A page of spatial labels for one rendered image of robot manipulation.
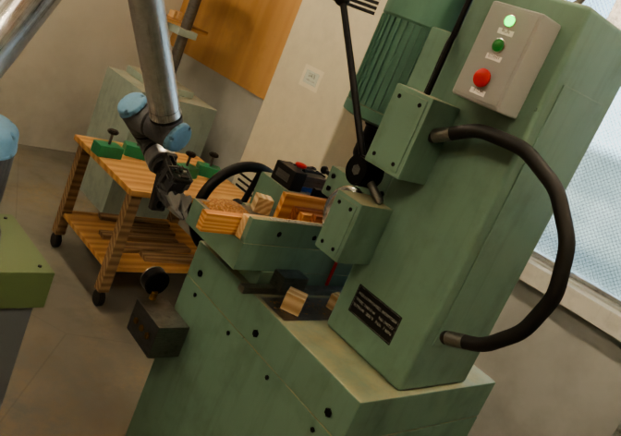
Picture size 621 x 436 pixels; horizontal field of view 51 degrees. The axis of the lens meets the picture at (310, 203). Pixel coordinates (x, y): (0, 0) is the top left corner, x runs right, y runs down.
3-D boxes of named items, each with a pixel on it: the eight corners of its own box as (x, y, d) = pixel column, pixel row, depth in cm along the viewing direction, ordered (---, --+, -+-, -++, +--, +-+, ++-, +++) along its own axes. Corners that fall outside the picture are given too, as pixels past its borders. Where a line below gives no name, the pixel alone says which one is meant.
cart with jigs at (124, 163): (164, 248, 338) (205, 135, 322) (221, 307, 300) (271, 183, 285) (40, 241, 291) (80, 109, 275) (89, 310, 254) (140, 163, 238)
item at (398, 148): (391, 165, 123) (424, 92, 119) (424, 186, 117) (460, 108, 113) (361, 159, 117) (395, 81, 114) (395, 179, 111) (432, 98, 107)
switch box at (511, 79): (469, 100, 112) (512, 11, 108) (516, 120, 105) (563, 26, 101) (449, 91, 108) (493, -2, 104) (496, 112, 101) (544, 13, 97)
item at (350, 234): (346, 248, 129) (370, 194, 126) (368, 265, 124) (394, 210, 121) (311, 245, 123) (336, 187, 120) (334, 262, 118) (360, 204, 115)
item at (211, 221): (396, 248, 167) (403, 234, 166) (402, 251, 166) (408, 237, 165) (195, 226, 125) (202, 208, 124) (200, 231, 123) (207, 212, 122)
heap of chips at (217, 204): (232, 205, 146) (236, 194, 146) (261, 230, 138) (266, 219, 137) (200, 200, 140) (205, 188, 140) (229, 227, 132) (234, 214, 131)
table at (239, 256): (344, 225, 190) (351, 207, 189) (416, 279, 169) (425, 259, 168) (164, 202, 148) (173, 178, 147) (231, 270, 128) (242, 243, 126)
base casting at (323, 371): (321, 279, 180) (334, 250, 177) (479, 416, 141) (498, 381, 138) (184, 273, 149) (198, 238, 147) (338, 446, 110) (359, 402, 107)
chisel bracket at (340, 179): (338, 201, 152) (352, 169, 150) (377, 229, 143) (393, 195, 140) (316, 198, 147) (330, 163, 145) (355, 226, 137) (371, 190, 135)
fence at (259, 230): (420, 256, 169) (430, 237, 167) (425, 260, 168) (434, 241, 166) (239, 239, 127) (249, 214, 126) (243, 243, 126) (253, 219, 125)
